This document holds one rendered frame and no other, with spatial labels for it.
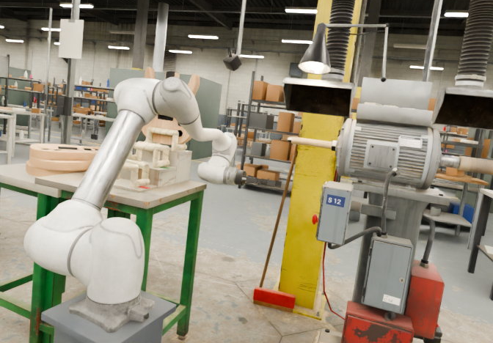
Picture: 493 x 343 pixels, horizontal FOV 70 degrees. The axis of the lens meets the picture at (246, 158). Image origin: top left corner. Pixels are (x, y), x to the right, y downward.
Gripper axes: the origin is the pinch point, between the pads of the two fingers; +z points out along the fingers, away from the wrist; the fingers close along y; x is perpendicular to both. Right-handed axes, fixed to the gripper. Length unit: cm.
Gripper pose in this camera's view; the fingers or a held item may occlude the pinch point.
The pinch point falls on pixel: (276, 184)
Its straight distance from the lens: 172.9
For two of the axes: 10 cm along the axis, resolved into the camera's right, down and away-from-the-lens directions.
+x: 1.7, -9.8, 0.4
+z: 9.4, 1.5, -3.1
